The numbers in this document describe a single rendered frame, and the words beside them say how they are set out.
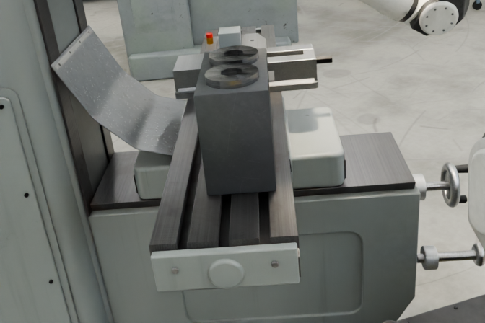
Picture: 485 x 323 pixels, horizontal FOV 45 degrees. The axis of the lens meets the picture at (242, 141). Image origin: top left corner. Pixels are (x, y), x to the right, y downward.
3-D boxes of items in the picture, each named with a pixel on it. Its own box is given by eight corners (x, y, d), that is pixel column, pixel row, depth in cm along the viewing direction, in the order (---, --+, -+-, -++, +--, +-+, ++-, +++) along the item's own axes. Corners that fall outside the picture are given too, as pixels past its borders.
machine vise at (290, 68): (313, 67, 153) (312, 27, 148) (319, 88, 140) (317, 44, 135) (181, 78, 155) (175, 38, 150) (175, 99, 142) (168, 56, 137)
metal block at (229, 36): (242, 49, 147) (240, 25, 144) (242, 56, 141) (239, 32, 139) (221, 50, 147) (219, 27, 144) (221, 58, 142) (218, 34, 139)
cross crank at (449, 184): (458, 191, 160) (461, 153, 154) (473, 215, 149) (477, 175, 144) (399, 195, 160) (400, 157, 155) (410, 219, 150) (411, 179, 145)
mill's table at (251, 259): (276, 45, 200) (273, 22, 197) (304, 286, 89) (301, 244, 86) (208, 50, 201) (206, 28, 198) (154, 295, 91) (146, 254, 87)
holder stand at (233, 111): (273, 135, 119) (266, 40, 110) (277, 192, 99) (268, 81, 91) (214, 140, 120) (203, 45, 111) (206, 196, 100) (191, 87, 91)
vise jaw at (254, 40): (266, 47, 150) (265, 32, 148) (267, 63, 139) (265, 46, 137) (243, 49, 150) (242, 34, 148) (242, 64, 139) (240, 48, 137)
